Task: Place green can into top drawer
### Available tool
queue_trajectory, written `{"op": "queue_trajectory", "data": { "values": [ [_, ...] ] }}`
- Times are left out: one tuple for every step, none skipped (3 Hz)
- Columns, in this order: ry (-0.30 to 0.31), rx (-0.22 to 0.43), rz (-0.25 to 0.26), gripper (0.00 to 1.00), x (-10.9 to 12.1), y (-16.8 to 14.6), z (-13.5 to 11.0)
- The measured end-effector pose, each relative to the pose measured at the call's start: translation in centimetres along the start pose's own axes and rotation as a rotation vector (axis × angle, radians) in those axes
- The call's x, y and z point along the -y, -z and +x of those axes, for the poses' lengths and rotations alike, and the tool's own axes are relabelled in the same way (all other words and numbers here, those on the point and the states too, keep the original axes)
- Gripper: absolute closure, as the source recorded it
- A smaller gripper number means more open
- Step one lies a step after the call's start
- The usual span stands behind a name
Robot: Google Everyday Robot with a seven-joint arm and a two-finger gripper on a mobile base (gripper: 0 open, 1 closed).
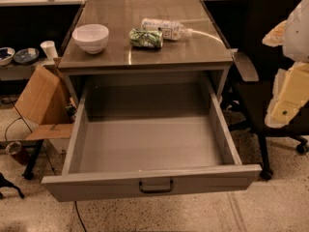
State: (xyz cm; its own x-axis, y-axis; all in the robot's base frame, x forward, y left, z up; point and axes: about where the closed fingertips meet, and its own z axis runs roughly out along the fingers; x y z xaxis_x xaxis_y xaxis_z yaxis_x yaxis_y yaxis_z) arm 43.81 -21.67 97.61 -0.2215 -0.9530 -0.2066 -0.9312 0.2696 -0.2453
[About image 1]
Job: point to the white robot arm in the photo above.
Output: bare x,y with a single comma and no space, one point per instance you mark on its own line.
290,91

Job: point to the grey open top drawer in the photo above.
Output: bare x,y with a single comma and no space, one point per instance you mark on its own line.
149,127

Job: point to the grey cabinet with steel top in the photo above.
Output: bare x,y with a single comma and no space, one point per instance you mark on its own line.
128,36

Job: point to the clear plastic water bottle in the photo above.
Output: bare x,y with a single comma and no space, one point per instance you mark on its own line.
170,29

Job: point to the black office chair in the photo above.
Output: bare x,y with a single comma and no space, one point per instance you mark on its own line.
248,88

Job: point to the white ceramic bowl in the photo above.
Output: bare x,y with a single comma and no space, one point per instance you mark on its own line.
91,38

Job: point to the brown cardboard box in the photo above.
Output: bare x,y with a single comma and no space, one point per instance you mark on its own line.
44,101

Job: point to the white paper cup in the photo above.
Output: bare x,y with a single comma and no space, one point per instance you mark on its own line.
49,49

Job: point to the dark blue bowl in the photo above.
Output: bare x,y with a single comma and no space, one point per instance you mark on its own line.
27,56

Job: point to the black stand leg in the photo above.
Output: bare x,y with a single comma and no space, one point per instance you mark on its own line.
28,172

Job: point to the brown cup on floor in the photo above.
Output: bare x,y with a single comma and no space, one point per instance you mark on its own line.
18,152

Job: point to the white blue bowl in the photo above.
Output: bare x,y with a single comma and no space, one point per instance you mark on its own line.
6,55

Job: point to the black drawer handle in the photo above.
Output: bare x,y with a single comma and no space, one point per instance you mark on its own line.
156,187

